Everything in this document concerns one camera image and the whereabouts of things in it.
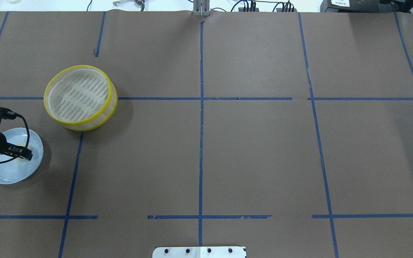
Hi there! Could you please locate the white steamed bun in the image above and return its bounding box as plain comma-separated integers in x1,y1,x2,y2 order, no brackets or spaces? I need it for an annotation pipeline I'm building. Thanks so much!
14,142,34,161

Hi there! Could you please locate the yellow bamboo steamer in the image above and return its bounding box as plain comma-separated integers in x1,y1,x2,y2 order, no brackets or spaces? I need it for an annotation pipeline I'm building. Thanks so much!
44,65,118,132

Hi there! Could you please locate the light blue plate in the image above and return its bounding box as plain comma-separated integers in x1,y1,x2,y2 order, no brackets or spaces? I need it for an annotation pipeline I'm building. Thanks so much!
0,128,44,184

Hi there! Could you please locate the reacher grabber tool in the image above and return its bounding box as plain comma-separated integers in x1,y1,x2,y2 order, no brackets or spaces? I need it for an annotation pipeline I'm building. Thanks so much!
113,0,146,10

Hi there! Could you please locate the black box device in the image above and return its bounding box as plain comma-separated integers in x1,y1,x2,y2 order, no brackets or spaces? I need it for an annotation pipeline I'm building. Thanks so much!
320,0,394,13

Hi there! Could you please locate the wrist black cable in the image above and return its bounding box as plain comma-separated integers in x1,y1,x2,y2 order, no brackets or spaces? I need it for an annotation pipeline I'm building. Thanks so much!
0,112,31,164

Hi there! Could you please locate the white pedestal column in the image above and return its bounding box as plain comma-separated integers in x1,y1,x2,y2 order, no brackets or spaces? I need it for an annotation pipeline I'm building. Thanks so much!
152,246,247,258

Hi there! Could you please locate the aluminium frame post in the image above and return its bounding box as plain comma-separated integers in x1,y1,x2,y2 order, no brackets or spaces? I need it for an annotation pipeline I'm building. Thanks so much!
192,0,211,16

